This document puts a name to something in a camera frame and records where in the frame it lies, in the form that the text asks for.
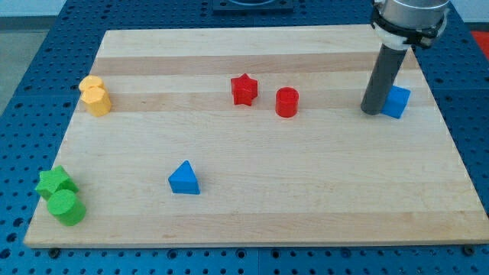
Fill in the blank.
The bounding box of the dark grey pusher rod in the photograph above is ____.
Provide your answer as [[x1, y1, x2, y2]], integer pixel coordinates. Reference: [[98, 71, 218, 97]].
[[361, 44, 407, 115]]

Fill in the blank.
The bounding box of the wooden board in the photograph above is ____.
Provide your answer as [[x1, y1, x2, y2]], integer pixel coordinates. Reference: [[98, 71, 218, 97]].
[[24, 24, 488, 248]]

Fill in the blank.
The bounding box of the blue triangle block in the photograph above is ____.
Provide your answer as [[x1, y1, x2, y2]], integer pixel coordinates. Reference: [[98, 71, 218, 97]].
[[168, 160, 200, 195]]

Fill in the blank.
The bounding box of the blue cube block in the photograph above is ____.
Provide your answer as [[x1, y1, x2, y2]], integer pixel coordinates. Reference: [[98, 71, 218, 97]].
[[381, 86, 411, 119]]

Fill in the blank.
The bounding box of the red cylinder block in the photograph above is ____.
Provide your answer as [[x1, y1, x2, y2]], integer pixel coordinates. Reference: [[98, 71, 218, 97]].
[[275, 87, 300, 118]]

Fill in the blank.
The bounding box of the red star block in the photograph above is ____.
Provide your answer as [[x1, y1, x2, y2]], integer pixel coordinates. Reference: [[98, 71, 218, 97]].
[[230, 73, 258, 106]]

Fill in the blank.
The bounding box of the yellow hexagon block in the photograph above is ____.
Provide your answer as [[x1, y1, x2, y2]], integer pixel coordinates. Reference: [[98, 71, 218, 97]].
[[81, 87, 112, 117]]

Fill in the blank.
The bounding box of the yellow cylinder block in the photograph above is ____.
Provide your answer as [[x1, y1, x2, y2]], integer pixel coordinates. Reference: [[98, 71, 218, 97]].
[[78, 75, 105, 92]]

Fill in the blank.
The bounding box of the green cylinder block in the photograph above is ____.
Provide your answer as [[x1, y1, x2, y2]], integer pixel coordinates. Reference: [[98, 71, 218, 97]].
[[47, 189, 86, 226]]

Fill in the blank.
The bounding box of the green star block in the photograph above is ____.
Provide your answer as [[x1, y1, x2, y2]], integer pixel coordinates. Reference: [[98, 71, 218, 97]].
[[35, 166, 79, 201]]

